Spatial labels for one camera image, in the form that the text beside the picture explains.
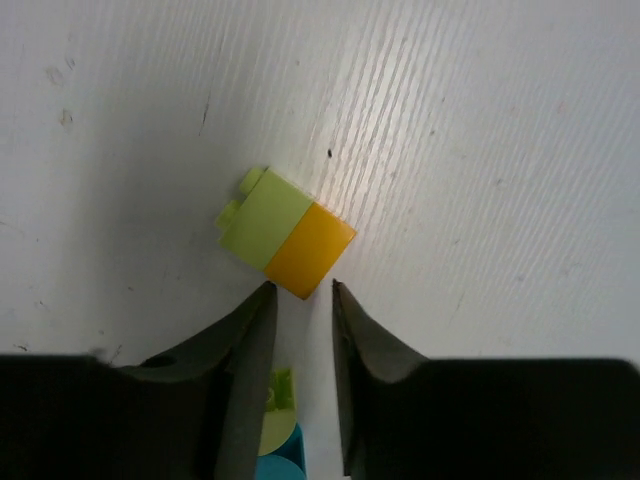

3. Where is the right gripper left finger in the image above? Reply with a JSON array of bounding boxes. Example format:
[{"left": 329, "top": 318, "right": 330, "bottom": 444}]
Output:
[{"left": 115, "top": 282, "right": 278, "bottom": 479}]

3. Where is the pale yellow orange lego stack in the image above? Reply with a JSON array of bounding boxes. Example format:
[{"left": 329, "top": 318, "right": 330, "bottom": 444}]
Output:
[{"left": 215, "top": 167, "right": 356, "bottom": 300}]

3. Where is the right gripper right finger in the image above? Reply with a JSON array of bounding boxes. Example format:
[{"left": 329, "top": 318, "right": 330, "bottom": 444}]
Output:
[{"left": 332, "top": 280, "right": 428, "bottom": 476}]

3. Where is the lime square lego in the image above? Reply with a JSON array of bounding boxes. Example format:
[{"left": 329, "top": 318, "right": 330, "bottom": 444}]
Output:
[{"left": 258, "top": 369, "right": 297, "bottom": 456}]

